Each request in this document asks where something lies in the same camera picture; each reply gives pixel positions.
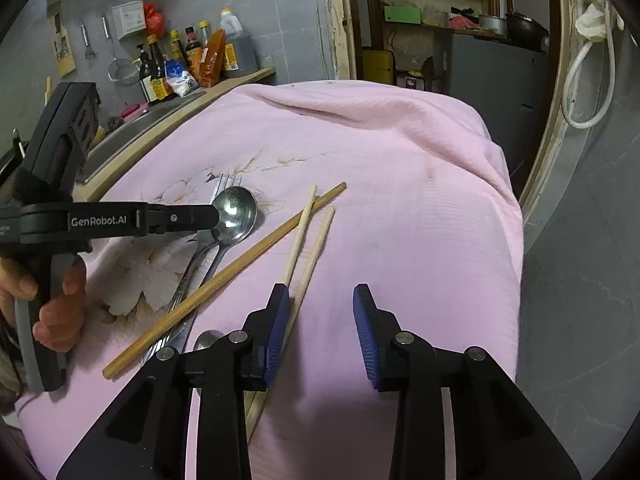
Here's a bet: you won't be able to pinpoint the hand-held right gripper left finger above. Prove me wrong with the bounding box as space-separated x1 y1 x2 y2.
56 283 292 480

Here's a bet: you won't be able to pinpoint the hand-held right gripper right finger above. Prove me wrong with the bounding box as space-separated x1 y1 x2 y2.
352 283 583 480

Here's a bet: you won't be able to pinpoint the yellow-cap sauce bottle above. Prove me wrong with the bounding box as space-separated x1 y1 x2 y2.
167 30 186 69

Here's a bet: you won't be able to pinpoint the dark yellow-label sauce bottle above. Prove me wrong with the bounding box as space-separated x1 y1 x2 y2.
146 34 169 101

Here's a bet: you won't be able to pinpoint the yellow container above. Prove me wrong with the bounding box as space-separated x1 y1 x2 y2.
360 48 396 84

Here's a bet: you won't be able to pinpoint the brown wooden chopstick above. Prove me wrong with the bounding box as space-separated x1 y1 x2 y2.
102 181 348 380

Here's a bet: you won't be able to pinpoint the large oil jug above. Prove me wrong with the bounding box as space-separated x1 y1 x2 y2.
220 7 259 79

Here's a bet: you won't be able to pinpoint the pink floral blanket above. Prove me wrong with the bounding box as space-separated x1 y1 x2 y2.
12 80 525 480

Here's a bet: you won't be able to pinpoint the white rubber gloves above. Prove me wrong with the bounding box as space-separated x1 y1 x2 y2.
574 0 624 44

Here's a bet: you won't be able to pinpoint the wire mesh strainer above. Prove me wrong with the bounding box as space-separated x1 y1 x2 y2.
108 57 139 85

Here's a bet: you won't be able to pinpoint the person's left hand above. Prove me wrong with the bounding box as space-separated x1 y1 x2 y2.
0 255 89 353

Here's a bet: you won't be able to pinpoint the red plastic bag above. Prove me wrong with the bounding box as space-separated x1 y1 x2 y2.
143 2 165 36

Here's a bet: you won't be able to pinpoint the white wall box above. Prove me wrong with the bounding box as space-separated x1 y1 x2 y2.
111 1 147 41

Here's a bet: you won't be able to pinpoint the steel fork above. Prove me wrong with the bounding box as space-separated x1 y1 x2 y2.
141 174 243 367

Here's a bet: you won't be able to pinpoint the wooden wall board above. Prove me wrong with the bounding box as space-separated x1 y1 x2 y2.
52 12 76 79

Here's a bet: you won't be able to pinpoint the dark pump sauce bottle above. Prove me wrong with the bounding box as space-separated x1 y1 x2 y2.
137 42 156 104

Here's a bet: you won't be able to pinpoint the white hose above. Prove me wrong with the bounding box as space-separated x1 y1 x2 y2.
559 0 617 130

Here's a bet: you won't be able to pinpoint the blue and white bag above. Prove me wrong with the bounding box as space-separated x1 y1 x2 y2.
165 59 201 97

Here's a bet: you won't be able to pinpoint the steel spoon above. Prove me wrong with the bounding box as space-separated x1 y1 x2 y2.
165 186 259 356
192 330 226 352

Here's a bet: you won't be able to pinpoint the grey cabinet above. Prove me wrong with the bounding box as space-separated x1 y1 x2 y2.
434 29 552 172

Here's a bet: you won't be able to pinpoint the silver pot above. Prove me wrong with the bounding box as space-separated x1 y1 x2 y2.
478 14 509 36

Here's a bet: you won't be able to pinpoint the green box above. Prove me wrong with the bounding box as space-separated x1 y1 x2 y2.
383 4 422 25

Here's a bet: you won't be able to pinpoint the steel sink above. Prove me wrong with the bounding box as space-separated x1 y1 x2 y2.
75 87 207 187

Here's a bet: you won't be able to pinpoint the black pot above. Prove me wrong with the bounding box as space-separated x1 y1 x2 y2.
504 12 549 51

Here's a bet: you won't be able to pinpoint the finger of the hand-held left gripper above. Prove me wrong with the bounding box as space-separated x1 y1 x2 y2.
146 201 222 237

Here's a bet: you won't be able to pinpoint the wooden door frame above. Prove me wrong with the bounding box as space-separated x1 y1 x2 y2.
322 0 577 231

